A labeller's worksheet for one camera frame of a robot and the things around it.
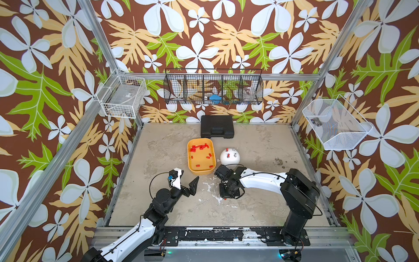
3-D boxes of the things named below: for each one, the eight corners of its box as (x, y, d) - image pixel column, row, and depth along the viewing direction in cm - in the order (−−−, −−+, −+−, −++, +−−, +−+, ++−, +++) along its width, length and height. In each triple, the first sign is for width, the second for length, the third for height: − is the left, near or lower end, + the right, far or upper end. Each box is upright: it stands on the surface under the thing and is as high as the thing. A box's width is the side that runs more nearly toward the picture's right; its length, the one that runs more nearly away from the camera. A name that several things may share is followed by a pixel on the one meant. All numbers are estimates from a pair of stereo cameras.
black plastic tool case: (200, 141, 113) (200, 135, 107) (201, 121, 125) (201, 114, 120) (233, 141, 113) (235, 135, 107) (231, 121, 125) (232, 114, 120)
